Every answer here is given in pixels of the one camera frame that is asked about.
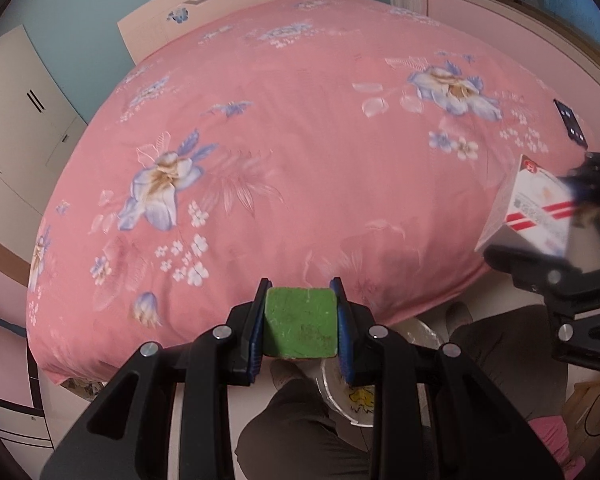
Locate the cream bed headboard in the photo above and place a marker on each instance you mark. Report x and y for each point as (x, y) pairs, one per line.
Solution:
(220, 5)

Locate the person's right leg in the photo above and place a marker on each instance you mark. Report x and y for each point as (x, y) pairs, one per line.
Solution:
(505, 360)

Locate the person's leg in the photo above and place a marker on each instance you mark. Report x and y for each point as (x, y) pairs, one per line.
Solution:
(290, 430)
(505, 360)

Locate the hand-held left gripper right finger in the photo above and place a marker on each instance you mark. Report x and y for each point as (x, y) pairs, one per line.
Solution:
(344, 335)

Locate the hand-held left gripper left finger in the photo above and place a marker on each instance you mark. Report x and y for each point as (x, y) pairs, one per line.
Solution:
(255, 330)

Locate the small white red-striped box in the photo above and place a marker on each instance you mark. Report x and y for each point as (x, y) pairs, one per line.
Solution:
(530, 210)

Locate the person's left leg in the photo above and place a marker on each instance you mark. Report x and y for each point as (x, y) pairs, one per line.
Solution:
(290, 430)

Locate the white wardrobe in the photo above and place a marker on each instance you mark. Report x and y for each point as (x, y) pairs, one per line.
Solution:
(15, 110)

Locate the pink floral bedspread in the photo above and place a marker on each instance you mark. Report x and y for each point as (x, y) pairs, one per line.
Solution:
(305, 160)

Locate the green cube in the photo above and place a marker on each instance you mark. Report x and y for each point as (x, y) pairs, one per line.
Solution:
(300, 320)

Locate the black remote control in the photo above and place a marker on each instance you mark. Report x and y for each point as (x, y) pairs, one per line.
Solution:
(570, 122)

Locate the pink cushion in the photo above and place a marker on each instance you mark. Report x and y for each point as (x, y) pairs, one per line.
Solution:
(555, 440)

